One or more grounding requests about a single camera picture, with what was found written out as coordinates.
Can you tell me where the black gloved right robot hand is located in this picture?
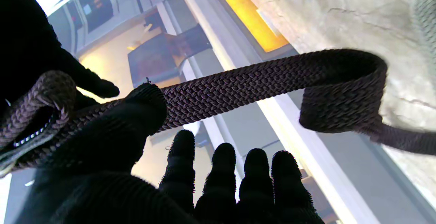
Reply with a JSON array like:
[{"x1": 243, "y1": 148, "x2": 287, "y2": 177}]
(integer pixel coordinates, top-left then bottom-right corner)
[{"x1": 0, "y1": 0, "x2": 120, "y2": 116}]

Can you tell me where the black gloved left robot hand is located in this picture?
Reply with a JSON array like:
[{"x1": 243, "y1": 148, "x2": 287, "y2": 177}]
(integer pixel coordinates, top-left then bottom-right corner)
[{"x1": 14, "y1": 82, "x2": 325, "y2": 224}]

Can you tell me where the dark brown woven belt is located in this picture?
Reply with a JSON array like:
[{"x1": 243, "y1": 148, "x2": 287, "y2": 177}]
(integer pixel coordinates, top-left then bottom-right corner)
[{"x1": 0, "y1": 48, "x2": 436, "y2": 178}]

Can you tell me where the olive flat canvas belt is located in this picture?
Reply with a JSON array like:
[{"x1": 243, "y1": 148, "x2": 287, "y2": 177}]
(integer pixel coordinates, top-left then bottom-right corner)
[{"x1": 410, "y1": 0, "x2": 436, "y2": 66}]

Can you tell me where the dark tilted panel stand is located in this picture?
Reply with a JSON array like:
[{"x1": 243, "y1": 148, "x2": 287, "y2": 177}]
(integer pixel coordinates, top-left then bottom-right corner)
[{"x1": 128, "y1": 24, "x2": 212, "y2": 89}]

